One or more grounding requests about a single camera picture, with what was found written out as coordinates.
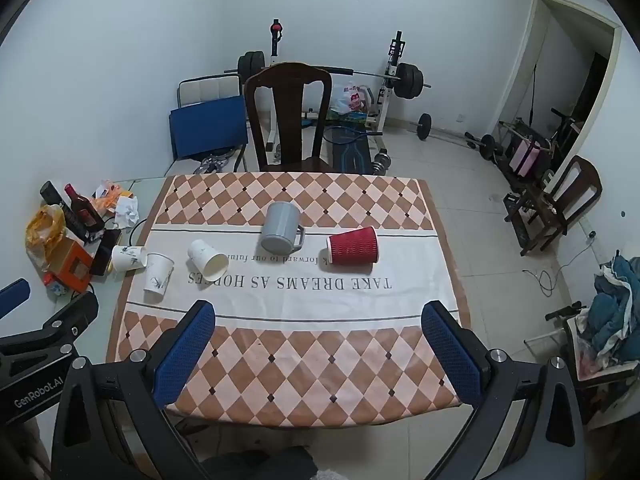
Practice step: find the white cushioned chair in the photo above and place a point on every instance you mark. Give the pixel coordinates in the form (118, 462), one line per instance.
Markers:
(210, 87)

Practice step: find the red ribbed paper cup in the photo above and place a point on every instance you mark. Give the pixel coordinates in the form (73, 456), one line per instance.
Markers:
(355, 247)

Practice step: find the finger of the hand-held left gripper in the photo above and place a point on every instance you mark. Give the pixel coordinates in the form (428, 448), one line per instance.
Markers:
(12, 296)
(75, 312)

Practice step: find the pink bag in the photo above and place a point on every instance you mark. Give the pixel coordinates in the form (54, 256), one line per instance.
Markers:
(525, 157)

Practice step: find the pile of clothes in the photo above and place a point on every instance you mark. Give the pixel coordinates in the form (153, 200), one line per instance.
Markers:
(610, 310)

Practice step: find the crumpled white tissue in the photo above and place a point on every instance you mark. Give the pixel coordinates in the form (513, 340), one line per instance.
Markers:
(126, 210)

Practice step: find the blue board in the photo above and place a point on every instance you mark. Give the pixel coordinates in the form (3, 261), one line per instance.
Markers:
(207, 127)

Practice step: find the black wallet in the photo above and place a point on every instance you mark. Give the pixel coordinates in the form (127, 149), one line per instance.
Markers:
(105, 252)

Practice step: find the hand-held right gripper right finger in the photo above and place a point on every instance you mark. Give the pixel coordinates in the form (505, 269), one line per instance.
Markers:
(452, 355)

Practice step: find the green printed box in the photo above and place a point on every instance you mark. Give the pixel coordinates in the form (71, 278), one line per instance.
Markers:
(350, 119)

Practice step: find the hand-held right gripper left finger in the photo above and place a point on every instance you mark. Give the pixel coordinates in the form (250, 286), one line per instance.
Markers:
(182, 355)

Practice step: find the white weight bench rack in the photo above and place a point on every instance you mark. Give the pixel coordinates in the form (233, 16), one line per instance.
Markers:
(386, 110)

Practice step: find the dark wine bottle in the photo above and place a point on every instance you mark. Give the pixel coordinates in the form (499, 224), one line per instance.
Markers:
(85, 210)

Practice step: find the black exercise machine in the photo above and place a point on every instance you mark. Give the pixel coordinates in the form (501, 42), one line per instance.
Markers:
(560, 125)

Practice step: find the yellow plastic bag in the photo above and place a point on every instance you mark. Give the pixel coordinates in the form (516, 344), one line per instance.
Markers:
(42, 225)

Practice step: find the long black box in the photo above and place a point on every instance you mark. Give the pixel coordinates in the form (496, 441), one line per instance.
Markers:
(52, 195)

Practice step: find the orange cardboard box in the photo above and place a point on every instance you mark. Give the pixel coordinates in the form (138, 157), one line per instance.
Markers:
(65, 260)

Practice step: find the chrome dumbbell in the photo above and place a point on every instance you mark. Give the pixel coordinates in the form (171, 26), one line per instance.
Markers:
(381, 162)
(212, 164)

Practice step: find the grey mug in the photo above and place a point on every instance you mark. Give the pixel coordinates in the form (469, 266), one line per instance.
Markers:
(280, 225)

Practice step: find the short barbell with black plates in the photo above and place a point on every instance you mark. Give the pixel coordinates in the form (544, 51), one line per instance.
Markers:
(424, 126)

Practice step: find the white paper cup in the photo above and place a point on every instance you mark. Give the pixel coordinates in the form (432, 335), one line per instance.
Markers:
(125, 257)
(157, 275)
(205, 257)

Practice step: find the red and white plastic bag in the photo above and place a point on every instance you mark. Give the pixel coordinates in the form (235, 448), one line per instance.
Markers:
(350, 97)

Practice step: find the long barbell with black plates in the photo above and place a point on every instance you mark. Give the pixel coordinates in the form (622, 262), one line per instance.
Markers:
(410, 80)

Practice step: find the orange snack wrappers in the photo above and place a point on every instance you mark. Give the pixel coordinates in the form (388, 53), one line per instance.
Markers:
(107, 200)

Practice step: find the dark wooden chair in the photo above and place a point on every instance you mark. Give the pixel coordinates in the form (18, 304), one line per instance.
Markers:
(580, 185)
(290, 110)

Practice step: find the white door frame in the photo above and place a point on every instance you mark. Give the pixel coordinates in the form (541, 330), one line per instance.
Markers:
(525, 45)

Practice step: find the checkered tablecloth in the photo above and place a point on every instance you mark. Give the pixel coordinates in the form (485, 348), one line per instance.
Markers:
(300, 360)

